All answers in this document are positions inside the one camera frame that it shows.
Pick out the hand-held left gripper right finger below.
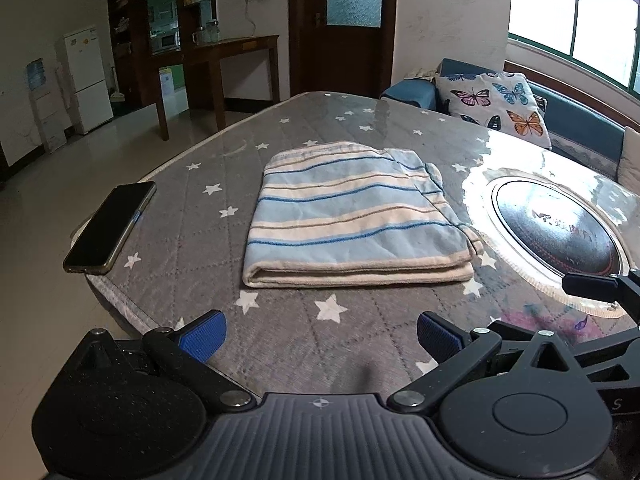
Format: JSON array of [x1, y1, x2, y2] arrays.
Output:
[[386, 312, 583, 413]]

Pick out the black smartphone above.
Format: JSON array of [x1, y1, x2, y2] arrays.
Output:
[[62, 181, 157, 276]]

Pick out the butterfly print cushion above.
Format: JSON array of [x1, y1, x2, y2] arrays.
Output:
[[434, 72, 552, 150]]

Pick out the round built-in induction cooker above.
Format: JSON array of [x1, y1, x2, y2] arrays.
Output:
[[482, 175, 632, 318]]

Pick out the green framed window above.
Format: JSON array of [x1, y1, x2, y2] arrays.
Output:
[[505, 0, 640, 93]]

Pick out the dark wooden side table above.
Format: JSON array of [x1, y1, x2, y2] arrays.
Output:
[[155, 35, 281, 142]]

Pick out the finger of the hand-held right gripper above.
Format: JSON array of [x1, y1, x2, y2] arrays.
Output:
[[562, 270, 640, 321], [487, 320, 640, 387]]

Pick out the dark wooden glass door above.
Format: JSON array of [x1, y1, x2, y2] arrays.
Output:
[[288, 0, 398, 103]]

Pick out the dark wooden shelf cabinet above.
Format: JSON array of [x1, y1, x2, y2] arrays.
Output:
[[106, 0, 218, 106]]

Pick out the glass jars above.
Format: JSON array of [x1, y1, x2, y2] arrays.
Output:
[[192, 20, 221, 45]]

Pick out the blue beige striped garment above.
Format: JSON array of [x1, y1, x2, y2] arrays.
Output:
[[242, 141, 486, 289]]

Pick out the white microwave oven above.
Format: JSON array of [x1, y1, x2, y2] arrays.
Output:
[[150, 30, 182, 54]]

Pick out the grey star-print table cover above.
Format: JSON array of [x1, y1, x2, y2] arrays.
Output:
[[70, 91, 640, 401]]

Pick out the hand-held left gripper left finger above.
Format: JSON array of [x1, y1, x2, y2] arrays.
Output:
[[70, 310, 257, 412]]

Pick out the blue sofa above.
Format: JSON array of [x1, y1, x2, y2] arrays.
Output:
[[379, 57, 640, 181]]

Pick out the plain beige cushion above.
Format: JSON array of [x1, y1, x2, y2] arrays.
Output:
[[617, 126, 640, 196]]

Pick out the white refrigerator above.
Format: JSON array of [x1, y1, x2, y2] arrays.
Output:
[[62, 24, 115, 135]]

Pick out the water dispenser with bottle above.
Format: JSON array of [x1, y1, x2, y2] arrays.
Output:
[[25, 59, 68, 153]]

